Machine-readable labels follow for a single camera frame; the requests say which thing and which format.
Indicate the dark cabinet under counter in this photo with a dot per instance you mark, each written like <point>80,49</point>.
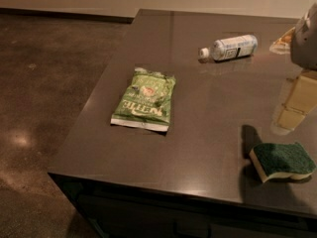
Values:
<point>117,211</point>

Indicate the green jalapeno chip bag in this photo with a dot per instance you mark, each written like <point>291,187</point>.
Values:
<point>146,103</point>

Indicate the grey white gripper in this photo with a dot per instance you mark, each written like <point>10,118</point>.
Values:
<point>305,45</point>

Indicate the clear plastic water bottle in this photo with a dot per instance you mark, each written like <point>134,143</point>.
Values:
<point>230,48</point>

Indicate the green and yellow sponge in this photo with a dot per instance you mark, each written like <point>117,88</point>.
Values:
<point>282,161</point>

